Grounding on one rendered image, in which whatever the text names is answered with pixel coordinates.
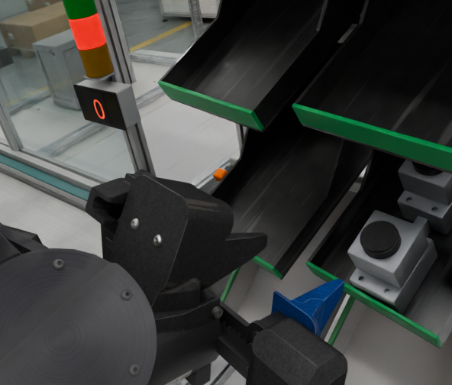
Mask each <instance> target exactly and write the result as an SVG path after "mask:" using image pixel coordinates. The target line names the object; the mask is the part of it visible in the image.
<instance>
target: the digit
mask: <svg viewBox="0 0 452 385"><path fill-rule="evenodd" d="M86 95H87V97H88V100H89V104H90V106H91V109H92V113H93V115H94V118H95V120H96V121H100V122H103V123H106V124H109V125H110V124H111V122H110V120H109V117H108V113H107V110H106V107H105V103H104V100H103V98H102V94H100V93H96V92H90V91H86Z"/></svg>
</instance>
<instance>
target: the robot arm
mask: <svg viewBox="0 0 452 385"><path fill-rule="evenodd" d="M85 211H86V213H88V214H89V215H90V216H92V217H93V218H94V219H95V220H96V221H97V222H99V223H100V224H101V234H102V257H103V258H101V257H99V256H97V255H95V254H90V253H88V252H85V251H79V250H76V249H68V248H48V247H47V246H45V245H43V244H42V242H41V240H40V239H39V237H38V235H37V234H35V233H32V232H29V231H24V230H21V229H18V228H13V227H10V226H7V225H3V224H2V223H1V222H0V385H173V384H175V383H178V382H179V381H181V380H183V379H184V378H186V380H187V381H188V382H189V383H190V384H191V385H203V384H205V383H207V382H209V381H210V376H211V362H213V361H215V360H216V359H217V358H218V356H219V355H221V356H222V357H223V358H224V359H225V360H226V361H227V362H228V363H229V364H230V365H231V366H232V367H233V368H234V369H235V370H236V371H237V372H238V373H239V374H241V375H242V376H243V377H244V378H245V379H246V385H344V384H345V380H346V376H347V359H346V358H345V356H344V355H343V354H342V353H340V352H339V351H338V350H337V349H336V348H334V347H332V346H331V345H330V344H328V343H327V342H326V341H324V340H323V339H322V338H320V337H321V332H322V330H323V328H324V327H325V325H326V323H327V321H328V320H329V318H330V316H331V313H332V312H333V311H334V308H335V306H336V305H337V303H338V301H339V299H340V298H341V296H342V293H343V290H344V281H343V280H341V279H336V280H332V281H330V282H327V283H324V284H322V285H320V286H318V287H316V288H314V289H313V290H310V291H308V292H307V293H305V294H303V295H301V296H299V297H297V298H295V299H293V300H289V299H287V298H286V297H284V295H282V294H281V293H279V292H277V291H274V292H273V304H272V311H271V314H270V315H268V316H266V317H264V318H263V319H261V320H256V321H253V322H251V323H249V322H247V321H246V320H245V319H243V318H242V317H241V316H239V315H238V314H237V313H236V312H235V311H234V310H232V309H231V308H230V307H229V306H227V305H226V304H225V303H223V302H222V301H221V300H220V299H221V297H220V296H218V295H217V294H216V293H214V292H213V291H211V290H210V289H208V288H209V287H210V286H212V285H213V284H215V283H217V282H218V281H219V280H221V279H222V278H224V277H226V276H227V275H228V274H230V273H232V272H233V271H235V270H236V269H237V268H239V267H241V266H242V265H244V264H245V263H246V262H248V261H249V260H251V259H252V258H254V257H255V256H256V255H258V254H259V253H260V252H261V251H262V250H263V249H264V248H266V246H267V238H268V237H267V235H266V234H264V233H231V230H232V228H233V224H234V214H233V211H232V209H231V207H230V206H229V205H228V204H227V203H226V202H224V201H222V200H220V199H217V198H215V197H213V196H211V195H209V194H207V193H206V192H203V191H202V190H200V189H198V188H196V187H195V186H194V185H192V184H191V183H185V182H181V181H176V180H168V179H164V178H159V177H156V176H154V175H153V174H151V173H148V172H147V171H146V170H142V169H141V170H137V171H136V172H135V173H134V174H132V173H126V175H125V178H117V179H115V180H111V181H108V182H106V183H102V184H100V185H97V186H93V187H92V188H91V191H90V194H89V198H88V201H87V203H86V208H85ZM207 289H208V290H207Z"/></svg>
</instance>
